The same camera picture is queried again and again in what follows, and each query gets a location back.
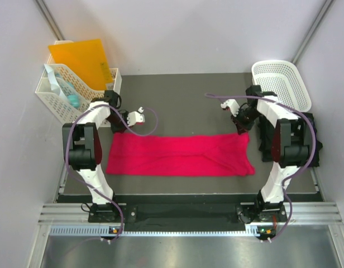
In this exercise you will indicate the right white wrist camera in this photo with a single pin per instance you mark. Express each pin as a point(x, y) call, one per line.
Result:
point(232, 106)

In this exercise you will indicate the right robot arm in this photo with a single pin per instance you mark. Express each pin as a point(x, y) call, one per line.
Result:
point(293, 144)

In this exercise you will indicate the teal object in organizer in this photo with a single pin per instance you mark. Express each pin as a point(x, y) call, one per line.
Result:
point(71, 98)

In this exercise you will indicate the aluminium frame rail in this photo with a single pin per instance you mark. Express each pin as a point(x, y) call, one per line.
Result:
point(304, 213)

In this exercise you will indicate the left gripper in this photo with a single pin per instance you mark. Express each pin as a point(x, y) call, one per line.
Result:
point(123, 127)

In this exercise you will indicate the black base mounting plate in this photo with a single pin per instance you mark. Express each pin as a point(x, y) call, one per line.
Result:
point(168, 214)

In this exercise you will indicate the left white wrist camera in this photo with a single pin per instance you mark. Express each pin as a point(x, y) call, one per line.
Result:
point(136, 117)

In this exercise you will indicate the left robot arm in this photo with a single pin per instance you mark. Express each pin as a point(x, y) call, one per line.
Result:
point(83, 153)

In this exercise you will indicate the orange plastic folder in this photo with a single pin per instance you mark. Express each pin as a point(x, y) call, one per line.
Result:
point(87, 60)

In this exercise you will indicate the white plastic basket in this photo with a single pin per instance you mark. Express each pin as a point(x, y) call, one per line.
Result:
point(282, 78)

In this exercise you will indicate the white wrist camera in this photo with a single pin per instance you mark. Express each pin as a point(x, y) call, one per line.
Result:
point(136, 117)
point(232, 106)

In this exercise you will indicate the red t shirt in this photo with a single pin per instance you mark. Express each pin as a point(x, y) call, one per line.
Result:
point(194, 156)

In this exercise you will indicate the grey slotted cable duct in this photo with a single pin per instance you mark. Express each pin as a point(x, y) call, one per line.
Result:
point(111, 231)

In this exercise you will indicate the white file organizer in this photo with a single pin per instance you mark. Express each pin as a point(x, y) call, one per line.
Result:
point(71, 84)

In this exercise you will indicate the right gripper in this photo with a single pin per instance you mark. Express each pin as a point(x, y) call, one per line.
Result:
point(241, 128)

